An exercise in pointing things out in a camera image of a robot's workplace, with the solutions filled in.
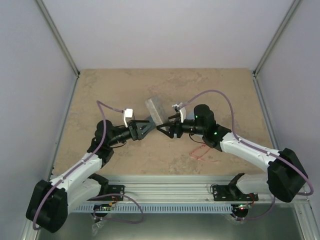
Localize light blue cleaning cloth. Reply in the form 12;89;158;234
186;111;195;120

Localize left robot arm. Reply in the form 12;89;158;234
25;118;156;233

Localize red transparent glasses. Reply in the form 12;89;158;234
189;144;220;163

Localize black mounting plate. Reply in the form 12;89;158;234
105;185;125;202
210;184;238;202

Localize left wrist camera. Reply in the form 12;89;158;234
122;108;134;128

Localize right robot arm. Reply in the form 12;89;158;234
156;104;308;203

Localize slotted cable duct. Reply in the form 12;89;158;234
73;203;233;214

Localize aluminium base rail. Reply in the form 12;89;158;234
49;174;310;203

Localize blue glasses case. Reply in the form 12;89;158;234
145;115;156;125

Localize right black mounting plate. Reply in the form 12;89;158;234
210;184;238;202

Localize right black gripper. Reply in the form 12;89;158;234
157;114;206;138

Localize right aluminium frame post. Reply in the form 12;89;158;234
252;0;303;78

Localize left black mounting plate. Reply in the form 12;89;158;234
105;185;125;202

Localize aluminium frame post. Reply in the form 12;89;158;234
252;0;303;78
34;0;80;78

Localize grey glasses case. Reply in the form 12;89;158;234
145;96;169;126

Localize left aluminium frame post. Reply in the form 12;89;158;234
34;0;80;78

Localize right circuit board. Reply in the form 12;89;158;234
231;203;251;212

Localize left circuit board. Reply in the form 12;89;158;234
93;203;117;212

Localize circuit board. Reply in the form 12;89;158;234
93;203;117;212
231;203;251;212

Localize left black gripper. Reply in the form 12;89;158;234
108;119;155;147

